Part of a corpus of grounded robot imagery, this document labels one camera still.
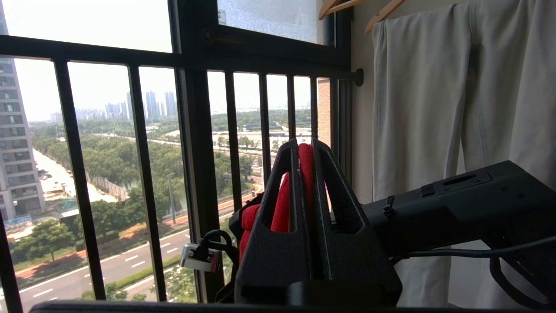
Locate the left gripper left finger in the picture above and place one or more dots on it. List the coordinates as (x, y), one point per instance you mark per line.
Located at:
(271, 256)

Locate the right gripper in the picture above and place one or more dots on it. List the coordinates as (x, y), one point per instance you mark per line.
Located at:
(226, 284)

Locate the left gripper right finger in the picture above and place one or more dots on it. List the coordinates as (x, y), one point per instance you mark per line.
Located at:
(347, 256)

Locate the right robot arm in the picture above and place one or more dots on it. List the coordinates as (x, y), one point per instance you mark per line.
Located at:
(460, 208)

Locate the white hanging garment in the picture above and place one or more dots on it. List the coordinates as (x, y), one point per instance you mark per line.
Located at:
(512, 87)
(417, 113)

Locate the wooden clothes hanger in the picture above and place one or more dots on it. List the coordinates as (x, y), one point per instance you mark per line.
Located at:
(336, 6)
(382, 15)

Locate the black metal window railing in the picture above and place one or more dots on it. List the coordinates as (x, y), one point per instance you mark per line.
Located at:
(78, 174)

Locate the grey high-rise building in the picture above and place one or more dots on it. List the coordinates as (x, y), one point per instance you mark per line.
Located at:
(15, 143)

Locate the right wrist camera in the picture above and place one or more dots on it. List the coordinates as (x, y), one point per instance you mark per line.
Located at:
(200, 258)

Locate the black window frame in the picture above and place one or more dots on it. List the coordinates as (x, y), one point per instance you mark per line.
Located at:
(197, 56)

